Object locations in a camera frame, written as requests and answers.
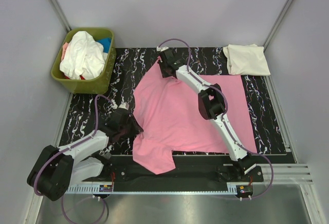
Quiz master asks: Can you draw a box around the blue garment in basket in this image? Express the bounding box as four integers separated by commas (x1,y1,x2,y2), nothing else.
97,38,112,53

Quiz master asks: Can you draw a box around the olive green plastic basket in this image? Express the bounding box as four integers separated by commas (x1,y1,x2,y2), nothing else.
51,27,116,94

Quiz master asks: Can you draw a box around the white shirt in basket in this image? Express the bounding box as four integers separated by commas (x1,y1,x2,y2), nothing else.
60,31,108,80

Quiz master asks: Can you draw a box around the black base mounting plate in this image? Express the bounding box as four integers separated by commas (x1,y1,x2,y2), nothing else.
85,155,264,193

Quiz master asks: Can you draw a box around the pink t-shirt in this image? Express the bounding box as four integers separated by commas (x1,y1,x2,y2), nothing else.
133,63,257,174

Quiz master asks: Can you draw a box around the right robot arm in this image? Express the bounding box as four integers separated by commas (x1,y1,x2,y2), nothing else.
158,49,256,181

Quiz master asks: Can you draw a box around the aluminium rail frame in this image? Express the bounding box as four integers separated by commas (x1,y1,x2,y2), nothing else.
66,164,313,196

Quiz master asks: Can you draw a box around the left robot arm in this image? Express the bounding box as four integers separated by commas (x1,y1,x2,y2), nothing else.
27,115,143,201

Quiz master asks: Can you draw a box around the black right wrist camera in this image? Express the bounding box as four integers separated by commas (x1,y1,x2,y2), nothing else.
159,48,179,64

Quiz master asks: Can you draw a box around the aluminium corner post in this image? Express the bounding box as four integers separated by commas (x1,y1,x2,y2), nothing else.
263,0,295,52
49,0,71,32

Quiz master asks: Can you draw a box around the folded cream t-shirt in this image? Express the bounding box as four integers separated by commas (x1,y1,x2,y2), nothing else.
223,44,270,76

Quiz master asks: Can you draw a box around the left aluminium corner post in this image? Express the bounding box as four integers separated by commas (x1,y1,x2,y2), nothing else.
49,0,71,32

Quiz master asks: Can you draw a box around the right aluminium corner post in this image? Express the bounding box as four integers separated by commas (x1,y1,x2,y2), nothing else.
263,0,295,52

